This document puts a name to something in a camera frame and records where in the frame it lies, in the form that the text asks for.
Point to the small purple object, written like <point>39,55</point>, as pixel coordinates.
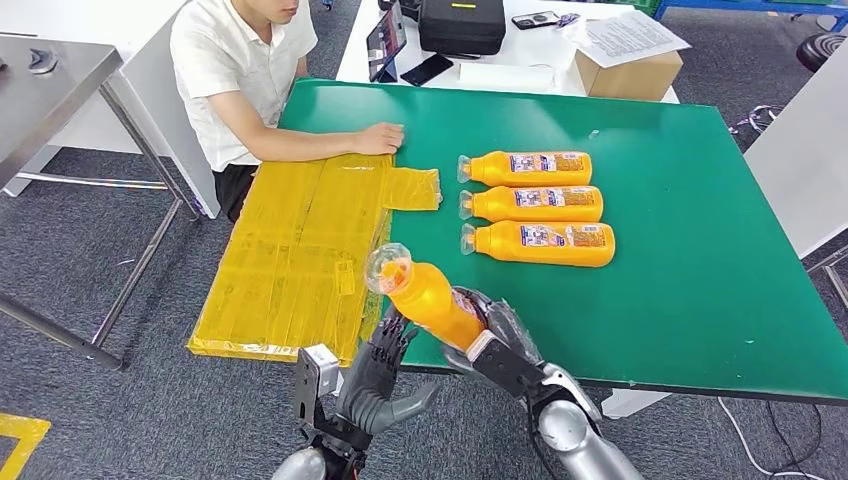
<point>568,20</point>

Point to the green plastic crate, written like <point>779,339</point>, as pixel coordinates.
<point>639,5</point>

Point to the grey metal stand leg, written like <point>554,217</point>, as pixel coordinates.
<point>838,289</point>

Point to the orange detergent bottle clear cap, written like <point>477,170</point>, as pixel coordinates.
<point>550,255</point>
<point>430,301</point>
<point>493,173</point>
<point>503,212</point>

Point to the black smartphone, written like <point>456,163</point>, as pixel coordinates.
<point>427,69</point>

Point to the person's right forearm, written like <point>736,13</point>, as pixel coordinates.
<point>305,146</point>

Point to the white table leg base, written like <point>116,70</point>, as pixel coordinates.
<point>629,403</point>

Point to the white table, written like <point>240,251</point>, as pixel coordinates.
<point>530,46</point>

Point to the black carrying case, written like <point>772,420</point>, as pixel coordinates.
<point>460,30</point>

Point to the stainless steel table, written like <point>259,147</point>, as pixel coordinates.
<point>46,112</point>

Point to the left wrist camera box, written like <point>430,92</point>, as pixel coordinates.
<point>314,378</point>

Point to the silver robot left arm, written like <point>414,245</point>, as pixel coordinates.
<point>298,467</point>

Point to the person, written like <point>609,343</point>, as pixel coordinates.
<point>232,60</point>

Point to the brown cardboard box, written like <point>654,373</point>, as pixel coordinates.
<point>629,83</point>

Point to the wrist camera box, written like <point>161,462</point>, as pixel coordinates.
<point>314,378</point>
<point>507,368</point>

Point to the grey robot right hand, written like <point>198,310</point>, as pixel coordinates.
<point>510,324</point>

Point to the smartphone in dark case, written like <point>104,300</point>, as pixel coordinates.
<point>535,20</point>

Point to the black round stool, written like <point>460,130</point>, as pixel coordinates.
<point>825,52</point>

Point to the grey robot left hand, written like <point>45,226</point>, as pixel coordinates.
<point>364,397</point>

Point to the white board panel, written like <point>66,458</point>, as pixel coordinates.
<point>808,166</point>

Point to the tablet on stand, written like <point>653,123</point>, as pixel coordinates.
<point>386,40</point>

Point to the blue metal rack frame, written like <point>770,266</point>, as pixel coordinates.
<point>729,4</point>

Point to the small grey metal part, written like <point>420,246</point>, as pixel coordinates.
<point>43,61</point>

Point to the person's right hand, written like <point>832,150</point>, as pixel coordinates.
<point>379,139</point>

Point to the yellow taped cardboard mat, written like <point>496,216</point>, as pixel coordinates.
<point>291,265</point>

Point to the printed paper sheet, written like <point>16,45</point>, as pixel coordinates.
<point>623,36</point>

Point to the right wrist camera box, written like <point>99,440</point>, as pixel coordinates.
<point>507,368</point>

